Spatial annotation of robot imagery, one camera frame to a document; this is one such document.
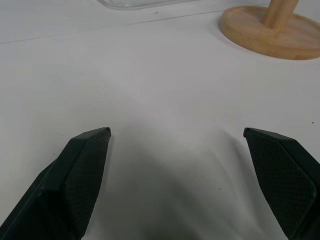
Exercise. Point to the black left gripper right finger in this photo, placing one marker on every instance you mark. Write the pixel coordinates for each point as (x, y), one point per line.
(282, 180)

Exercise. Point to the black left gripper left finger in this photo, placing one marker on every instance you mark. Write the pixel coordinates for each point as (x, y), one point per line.
(75, 180)

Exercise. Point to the wooden stand with round base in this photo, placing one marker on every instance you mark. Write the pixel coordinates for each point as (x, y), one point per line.
(275, 32)

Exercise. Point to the clear glass container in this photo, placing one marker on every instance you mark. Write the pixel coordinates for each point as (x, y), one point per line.
(130, 3)

